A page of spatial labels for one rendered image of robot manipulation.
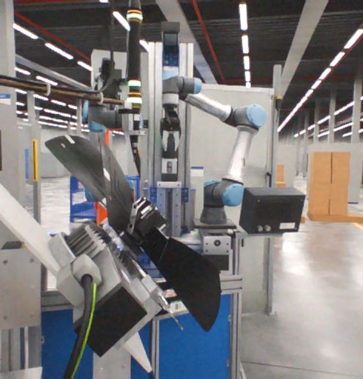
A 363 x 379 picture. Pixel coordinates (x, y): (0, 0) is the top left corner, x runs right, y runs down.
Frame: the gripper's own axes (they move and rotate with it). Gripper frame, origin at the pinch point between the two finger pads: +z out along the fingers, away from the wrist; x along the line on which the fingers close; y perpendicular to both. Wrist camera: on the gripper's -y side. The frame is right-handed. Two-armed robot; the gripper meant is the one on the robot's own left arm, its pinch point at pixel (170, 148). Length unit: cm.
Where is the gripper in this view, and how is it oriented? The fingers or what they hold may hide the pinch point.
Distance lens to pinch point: 175.2
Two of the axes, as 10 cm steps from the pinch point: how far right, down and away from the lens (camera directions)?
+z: -0.1, 10.0, 0.8
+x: -9.6, 0.1, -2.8
